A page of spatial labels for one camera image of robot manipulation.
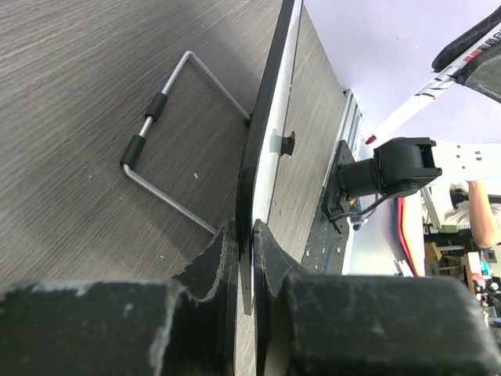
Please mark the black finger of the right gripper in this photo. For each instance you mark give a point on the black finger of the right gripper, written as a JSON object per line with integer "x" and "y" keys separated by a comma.
{"x": 471, "y": 60}

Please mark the pink white marker pen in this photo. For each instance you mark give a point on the pink white marker pen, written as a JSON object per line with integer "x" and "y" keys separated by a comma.
{"x": 437, "y": 86}

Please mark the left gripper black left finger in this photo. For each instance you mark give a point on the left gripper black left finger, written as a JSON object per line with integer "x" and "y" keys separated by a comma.
{"x": 185, "y": 325}

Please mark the small whiteboard with black frame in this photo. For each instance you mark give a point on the small whiteboard with black frame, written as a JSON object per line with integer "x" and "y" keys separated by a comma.
{"x": 266, "y": 142}

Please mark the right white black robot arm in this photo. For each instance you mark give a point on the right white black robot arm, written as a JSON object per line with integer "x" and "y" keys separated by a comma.
{"x": 402, "y": 166}

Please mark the person forearm in background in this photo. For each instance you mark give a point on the person forearm in background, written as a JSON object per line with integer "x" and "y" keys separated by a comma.
{"x": 483, "y": 224}

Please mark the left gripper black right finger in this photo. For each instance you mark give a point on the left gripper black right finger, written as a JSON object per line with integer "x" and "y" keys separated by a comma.
{"x": 322, "y": 324}

